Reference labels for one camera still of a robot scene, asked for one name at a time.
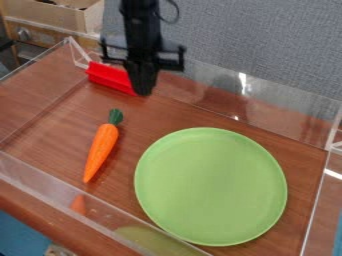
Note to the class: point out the clear acrylic enclosure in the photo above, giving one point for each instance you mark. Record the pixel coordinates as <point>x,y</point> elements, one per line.
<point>51,111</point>

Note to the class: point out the orange toy carrot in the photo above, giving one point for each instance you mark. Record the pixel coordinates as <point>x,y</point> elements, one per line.
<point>103,143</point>

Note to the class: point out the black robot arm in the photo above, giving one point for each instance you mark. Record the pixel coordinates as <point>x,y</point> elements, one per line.
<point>141,20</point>

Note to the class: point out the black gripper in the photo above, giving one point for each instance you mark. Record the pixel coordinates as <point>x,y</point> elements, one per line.
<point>166,56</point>

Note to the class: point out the green round plate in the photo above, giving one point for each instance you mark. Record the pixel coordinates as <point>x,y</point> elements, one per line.
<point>210,186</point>

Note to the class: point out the red plastic block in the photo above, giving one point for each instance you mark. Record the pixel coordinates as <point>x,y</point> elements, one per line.
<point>109,77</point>

